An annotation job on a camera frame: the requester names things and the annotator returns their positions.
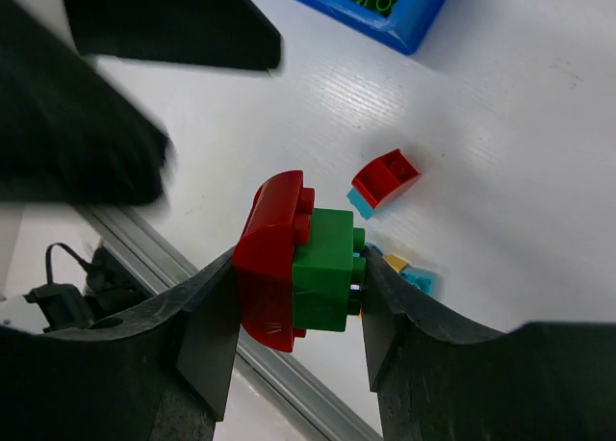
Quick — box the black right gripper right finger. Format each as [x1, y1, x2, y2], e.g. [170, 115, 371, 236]
[362, 253, 615, 440]

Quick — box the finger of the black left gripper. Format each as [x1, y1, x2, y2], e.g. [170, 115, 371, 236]
[1, 0, 170, 206]
[64, 0, 282, 71]

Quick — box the blue divided plastic bin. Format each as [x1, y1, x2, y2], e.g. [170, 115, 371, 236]
[296, 0, 446, 55]

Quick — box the aluminium rail frame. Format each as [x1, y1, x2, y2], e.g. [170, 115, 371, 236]
[78, 207, 380, 440]

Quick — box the red curved brick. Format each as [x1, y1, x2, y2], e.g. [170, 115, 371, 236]
[232, 170, 315, 352]

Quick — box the cyan studded brick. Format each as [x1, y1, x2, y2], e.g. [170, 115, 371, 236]
[367, 243, 437, 297]

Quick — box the yellow long brick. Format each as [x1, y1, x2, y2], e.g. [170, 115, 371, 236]
[382, 254, 409, 273]

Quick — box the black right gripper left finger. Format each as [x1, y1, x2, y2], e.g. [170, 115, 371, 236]
[0, 246, 242, 441]

